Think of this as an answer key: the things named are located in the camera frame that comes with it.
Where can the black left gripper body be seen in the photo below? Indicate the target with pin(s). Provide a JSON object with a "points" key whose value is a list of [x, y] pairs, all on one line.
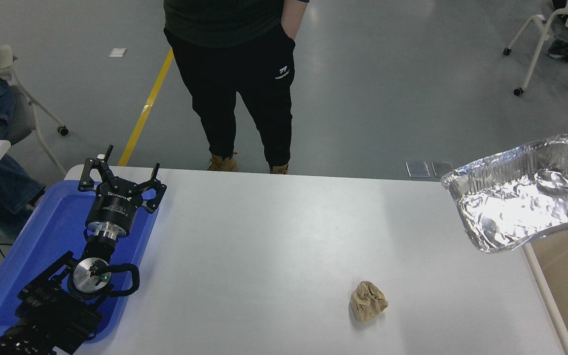
{"points": [[113, 209]]}

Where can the silver foil tray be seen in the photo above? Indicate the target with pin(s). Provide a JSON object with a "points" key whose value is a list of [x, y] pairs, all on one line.
{"points": [[511, 207]]}

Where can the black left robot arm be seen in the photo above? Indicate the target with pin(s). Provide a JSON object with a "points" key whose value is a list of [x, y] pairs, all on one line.
{"points": [[47, 315]]}

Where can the blue plastic tray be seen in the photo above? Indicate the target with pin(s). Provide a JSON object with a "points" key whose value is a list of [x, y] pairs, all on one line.
{"points": [[52, 236]]}

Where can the yellow floor tape line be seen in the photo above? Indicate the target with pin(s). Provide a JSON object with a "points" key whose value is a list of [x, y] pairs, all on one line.
{"points": [[146, 106]]}

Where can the white paper scrap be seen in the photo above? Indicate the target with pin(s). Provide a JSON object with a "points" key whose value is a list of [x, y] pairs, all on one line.
{"points": [[118, 52]]}

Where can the white wheeled chair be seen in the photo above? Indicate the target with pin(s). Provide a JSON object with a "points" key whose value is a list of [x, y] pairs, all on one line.
{"points": [[540, 49]]}

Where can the standing person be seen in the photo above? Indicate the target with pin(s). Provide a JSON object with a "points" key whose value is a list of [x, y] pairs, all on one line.
{"points": [[234, 74]]}

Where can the crumpled tan paper ball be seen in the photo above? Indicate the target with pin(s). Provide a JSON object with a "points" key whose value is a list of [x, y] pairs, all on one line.
{"points": [[368, 301]]}

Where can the white frame grey seat chair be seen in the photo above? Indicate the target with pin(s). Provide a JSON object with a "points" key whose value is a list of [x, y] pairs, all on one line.
{"points": [[20, 123]]}

